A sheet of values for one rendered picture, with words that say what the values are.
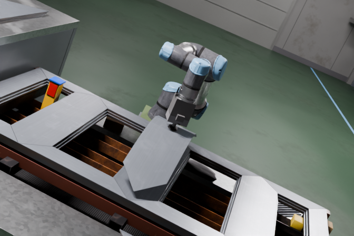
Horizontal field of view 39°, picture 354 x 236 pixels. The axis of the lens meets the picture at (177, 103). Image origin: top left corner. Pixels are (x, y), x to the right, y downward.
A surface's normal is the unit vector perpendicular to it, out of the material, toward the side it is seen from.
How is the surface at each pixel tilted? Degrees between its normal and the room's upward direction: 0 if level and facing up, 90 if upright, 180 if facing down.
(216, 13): 90
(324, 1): 90
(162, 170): 30
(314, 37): 90
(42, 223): 0
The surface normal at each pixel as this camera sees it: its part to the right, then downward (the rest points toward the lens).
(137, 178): 0.22, -0.63
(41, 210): 0.38, -0.87
